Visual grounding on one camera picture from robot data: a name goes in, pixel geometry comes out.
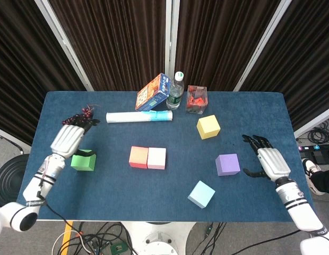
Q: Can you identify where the purple foam cube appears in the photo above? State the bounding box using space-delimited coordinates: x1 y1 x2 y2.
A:
215 153 241 177

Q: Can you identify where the dark brown pleated screen panel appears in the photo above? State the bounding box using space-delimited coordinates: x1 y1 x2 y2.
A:
175 0 282 92
49 0 170 92
240 0 329 131
0 0 87 147

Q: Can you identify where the white screen bottom rail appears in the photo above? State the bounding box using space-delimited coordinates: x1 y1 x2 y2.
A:
0 126 31 155
293 106 329 138

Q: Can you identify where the white sneaker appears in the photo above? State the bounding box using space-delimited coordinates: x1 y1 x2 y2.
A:
301 158 326 196

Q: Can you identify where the white round pedestal base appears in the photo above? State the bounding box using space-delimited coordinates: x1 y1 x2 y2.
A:
122 222 197 255

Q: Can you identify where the black coiled cable bundle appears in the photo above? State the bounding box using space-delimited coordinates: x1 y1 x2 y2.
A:
307 121 329 146

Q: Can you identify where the clear plastic water bottle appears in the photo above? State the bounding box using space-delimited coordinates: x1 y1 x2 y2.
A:
166 71 185 111

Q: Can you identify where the light blue foam cube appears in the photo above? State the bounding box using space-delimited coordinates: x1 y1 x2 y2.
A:
187 180 217 209

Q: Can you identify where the blue cardboard box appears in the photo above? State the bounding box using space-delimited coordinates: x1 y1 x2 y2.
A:
135 73 172 112

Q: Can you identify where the white screen post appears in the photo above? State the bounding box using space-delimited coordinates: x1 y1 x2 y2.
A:
232 0 289 92
165 0 180 80
34 0 95 92

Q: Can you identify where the white floor cable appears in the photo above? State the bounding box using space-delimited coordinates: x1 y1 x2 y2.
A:
51 230 95 255

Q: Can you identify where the green foam cube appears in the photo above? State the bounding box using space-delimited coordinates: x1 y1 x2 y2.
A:
70 153 97 172

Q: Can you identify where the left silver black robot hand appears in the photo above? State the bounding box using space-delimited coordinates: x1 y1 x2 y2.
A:
50 115 101 160

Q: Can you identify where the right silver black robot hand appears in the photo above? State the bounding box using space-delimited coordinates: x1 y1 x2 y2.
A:
241 134 291 183

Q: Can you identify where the clear box with red pieces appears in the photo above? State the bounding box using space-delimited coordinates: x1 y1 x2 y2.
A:
186 84 209 114

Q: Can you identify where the white plastic bag roll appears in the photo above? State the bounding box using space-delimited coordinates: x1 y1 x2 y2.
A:
105 110 174 124

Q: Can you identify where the black trouser leg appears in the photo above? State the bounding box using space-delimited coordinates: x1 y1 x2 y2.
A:
311 169 329 194

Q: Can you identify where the black floor cable tangle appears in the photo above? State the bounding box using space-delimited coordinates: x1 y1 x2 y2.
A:
71 222 136 255
191 222 228 255

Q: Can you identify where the pink foam cube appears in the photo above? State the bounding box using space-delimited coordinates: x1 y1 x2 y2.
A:
147 147 167 170

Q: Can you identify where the yellow foam cube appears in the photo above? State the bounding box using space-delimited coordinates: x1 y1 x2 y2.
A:
196 114 221 140

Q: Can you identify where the red foam cube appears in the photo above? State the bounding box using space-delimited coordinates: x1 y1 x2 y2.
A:
128 146 150 169

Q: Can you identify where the blue fabric table cover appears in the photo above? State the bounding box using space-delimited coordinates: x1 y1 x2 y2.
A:
16 91 318 222

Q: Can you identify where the dark red grape bunch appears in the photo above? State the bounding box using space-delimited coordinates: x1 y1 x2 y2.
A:
62 105 100 125

